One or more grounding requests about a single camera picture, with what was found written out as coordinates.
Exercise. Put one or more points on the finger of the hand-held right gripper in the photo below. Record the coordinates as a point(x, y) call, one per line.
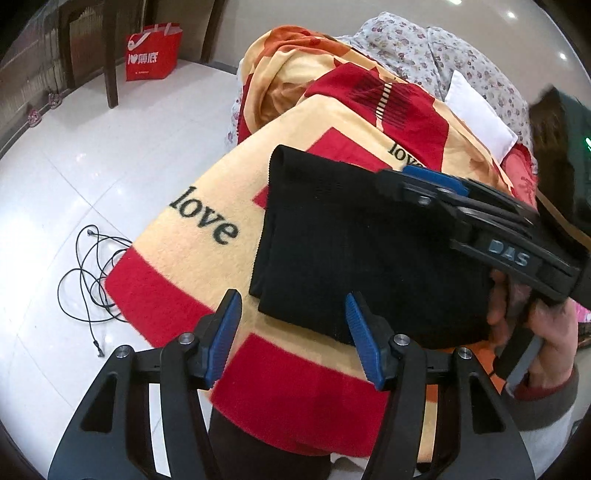
point(401, 189)
point(434, 179)

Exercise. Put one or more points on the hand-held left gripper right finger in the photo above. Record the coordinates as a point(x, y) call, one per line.
point(364, 339)

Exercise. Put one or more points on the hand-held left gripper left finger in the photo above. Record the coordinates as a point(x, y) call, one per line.
point(222, 334)

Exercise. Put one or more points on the black pants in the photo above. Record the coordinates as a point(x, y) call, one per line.
point(351, 258)

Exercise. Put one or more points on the person's right forearm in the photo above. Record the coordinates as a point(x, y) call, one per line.
point(545, 406)

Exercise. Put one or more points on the person's right hand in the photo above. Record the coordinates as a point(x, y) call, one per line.
point(551, 341)

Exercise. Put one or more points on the white pillow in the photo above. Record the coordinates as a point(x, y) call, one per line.
point(480, 115)

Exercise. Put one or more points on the red yellow printed blanket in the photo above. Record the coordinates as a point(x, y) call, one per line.
point(198, 258)

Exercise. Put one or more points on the red heart cushion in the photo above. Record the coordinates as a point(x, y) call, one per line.
point(519, 175)

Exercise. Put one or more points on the person's leg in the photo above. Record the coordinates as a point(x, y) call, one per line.
point(263, 443)

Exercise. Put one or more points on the red shopping bag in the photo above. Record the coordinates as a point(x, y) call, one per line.
point(152, 53)

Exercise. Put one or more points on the dark wooden table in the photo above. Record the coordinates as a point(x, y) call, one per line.
point(113, 55)

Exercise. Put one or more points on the glass door cabinet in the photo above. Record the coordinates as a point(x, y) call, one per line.
point(27, 60)

